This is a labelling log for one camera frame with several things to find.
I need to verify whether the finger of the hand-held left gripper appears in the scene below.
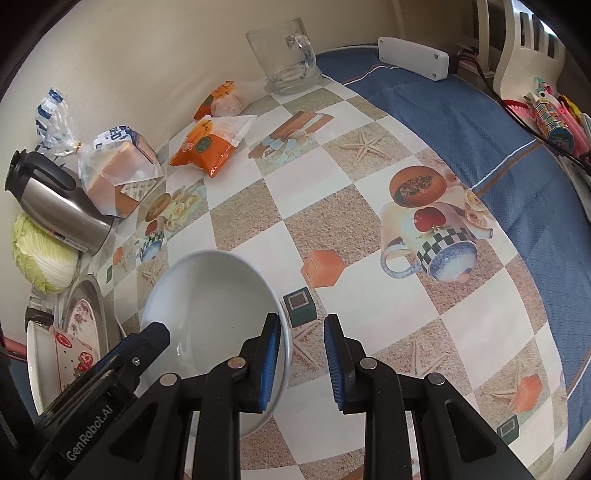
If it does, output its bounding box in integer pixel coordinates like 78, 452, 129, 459
95, 331, 153, 370
117, 322, 171, 384

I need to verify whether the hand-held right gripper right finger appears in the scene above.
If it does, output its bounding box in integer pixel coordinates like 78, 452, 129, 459
323, 314, 532, 480

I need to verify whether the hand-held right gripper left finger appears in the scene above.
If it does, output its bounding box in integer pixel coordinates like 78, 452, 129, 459
99, 312, 282, 480

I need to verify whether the floral rimmed white plate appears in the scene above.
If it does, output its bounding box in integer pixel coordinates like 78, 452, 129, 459
69, 299, 106, 356

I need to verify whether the stainless steel basin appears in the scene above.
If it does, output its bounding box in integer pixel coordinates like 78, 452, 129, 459
60, 274, 123, 356

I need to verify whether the large pale blue bowl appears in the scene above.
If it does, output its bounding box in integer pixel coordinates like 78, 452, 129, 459
140, 249, 293, 438

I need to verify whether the small white bowl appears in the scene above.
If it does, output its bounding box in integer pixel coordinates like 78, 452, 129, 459
26, 320, 63, 414

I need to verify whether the napa cabbage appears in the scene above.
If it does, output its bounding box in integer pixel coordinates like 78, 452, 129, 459
11, 213, 80, 295

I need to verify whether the stainless steel thermos jug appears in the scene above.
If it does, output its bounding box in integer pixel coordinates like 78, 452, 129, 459
4, 149, 116, 256

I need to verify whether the bagged sliced bread loaf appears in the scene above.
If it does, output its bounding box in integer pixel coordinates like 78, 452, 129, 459
36, 88, 165, 217

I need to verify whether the orange snack packet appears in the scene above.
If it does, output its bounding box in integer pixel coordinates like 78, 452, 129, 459
194, 79, 269, 121
168, 115, 258, 178

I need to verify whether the clear glass mug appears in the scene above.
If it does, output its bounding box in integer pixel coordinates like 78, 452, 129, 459
245, 17, 324, 96

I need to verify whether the pink comb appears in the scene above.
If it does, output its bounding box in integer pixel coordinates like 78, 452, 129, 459
502, 98, 539, 125

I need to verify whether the white power box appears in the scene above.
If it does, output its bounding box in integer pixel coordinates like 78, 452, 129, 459
377, 37, 451, 81

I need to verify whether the white slotted chair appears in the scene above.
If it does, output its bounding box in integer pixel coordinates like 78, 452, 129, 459
475, 0, 568, 100

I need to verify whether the black cable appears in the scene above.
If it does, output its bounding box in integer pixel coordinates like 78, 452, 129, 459
455, 46, 591, 168

